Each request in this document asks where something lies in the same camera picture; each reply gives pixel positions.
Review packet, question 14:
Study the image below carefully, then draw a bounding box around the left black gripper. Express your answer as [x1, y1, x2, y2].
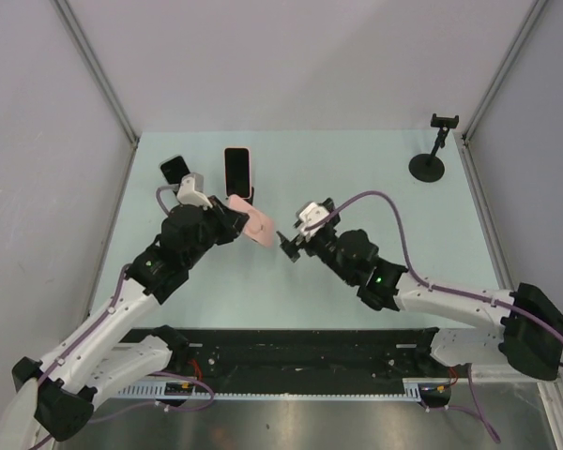
[182, 195, 249, 267]

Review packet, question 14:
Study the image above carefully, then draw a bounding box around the pink case phone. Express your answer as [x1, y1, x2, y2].
[228, 195, 275, 248]

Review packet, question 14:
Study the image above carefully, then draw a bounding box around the black round-base phone stand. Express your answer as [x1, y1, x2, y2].
[408, 113, 460, 183]

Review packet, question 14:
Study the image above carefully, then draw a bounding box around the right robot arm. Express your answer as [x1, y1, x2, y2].
[280, 199, 563, 381]

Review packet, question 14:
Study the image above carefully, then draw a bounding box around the black block phone stand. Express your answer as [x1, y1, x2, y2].
[227, 187, 254, 207]

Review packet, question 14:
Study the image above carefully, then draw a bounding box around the pink phone on block stand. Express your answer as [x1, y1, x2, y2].
[224, 147, 252, 200]

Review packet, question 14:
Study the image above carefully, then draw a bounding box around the black phone on clear stand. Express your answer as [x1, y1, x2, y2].
[160, 155, 190, 185]

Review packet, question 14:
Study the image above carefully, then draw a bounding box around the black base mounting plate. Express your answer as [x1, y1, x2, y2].
[116, 327, 440, 395]

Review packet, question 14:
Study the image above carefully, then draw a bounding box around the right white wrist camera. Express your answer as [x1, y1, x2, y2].
[297, 202, 329, 240]

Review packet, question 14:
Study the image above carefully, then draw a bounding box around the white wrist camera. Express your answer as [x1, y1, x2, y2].
[176, 172, 213, 209]
[297, 202, 329, 240]

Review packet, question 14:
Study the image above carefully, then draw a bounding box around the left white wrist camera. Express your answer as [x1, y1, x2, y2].
[176, 172, 213, 209]

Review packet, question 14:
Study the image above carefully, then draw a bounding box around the white slotted cable duct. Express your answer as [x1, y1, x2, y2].
[107, 380, 433, 402]

